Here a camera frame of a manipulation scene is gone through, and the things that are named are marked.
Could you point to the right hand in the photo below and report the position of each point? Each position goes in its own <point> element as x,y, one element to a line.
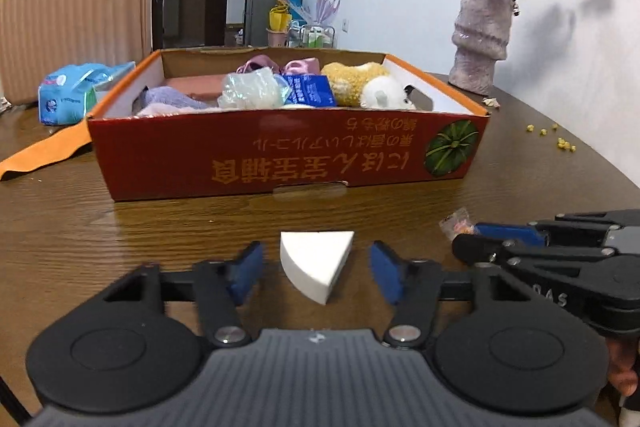
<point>622,354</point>

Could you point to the blue tissue packet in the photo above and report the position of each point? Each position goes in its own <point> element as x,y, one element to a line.
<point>309,90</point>

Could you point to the yellow plush toy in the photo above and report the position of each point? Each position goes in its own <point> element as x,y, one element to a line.
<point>347,82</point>

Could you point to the pink scrunchie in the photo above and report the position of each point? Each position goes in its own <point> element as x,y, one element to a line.
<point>305,66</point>

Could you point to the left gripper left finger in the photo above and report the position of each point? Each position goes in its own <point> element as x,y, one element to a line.
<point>244,271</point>

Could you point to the orange cloth strip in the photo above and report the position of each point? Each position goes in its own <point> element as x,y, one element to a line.
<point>58,147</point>

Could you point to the small candy wrapper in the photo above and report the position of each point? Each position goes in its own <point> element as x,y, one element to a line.
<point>457,223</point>

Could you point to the white plush toy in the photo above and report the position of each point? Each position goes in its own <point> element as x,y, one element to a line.
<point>384,92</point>

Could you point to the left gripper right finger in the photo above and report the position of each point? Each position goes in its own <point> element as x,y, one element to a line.
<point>389,271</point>

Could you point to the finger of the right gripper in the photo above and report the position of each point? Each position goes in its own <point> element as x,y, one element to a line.
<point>472,249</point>
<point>518,233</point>

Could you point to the pink ribbed suitcase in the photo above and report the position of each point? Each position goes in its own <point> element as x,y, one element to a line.
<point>41,36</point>

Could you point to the red cardboard box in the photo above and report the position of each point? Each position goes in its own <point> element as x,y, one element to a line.
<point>237,151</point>

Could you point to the iridescent plastic wrap ball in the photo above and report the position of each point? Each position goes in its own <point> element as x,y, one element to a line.
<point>261,89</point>

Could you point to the textured pink vase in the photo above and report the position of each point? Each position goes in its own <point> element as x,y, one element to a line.
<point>481,35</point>

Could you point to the blue tissue pack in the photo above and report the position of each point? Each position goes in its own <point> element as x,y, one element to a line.
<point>68,95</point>

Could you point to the lilac fluffy cloth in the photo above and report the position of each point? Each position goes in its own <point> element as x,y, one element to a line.
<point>166,101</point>

